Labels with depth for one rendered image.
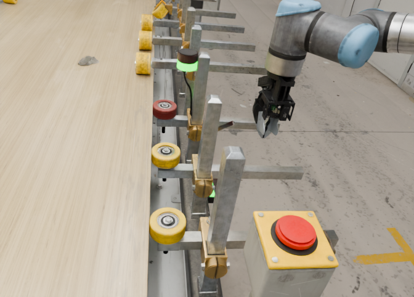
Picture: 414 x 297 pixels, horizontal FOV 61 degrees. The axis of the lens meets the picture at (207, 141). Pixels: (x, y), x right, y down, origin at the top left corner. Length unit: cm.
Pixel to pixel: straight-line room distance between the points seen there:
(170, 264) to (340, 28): 75
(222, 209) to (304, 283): 34
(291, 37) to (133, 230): 54
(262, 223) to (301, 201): 192
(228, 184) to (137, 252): 23
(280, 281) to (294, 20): 59
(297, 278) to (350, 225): 193
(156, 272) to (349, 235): 142
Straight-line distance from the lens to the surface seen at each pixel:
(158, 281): 103
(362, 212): 241
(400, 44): 89
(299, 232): 37
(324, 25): 80
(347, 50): 78
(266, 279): 36
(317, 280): 38
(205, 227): 84
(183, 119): 119
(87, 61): 148
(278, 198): 225
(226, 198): 67
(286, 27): 82
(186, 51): 105
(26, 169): 95
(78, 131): 106
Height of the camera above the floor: 149
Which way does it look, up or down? 35 degrees down
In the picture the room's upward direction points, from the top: 8 degrees clockwise
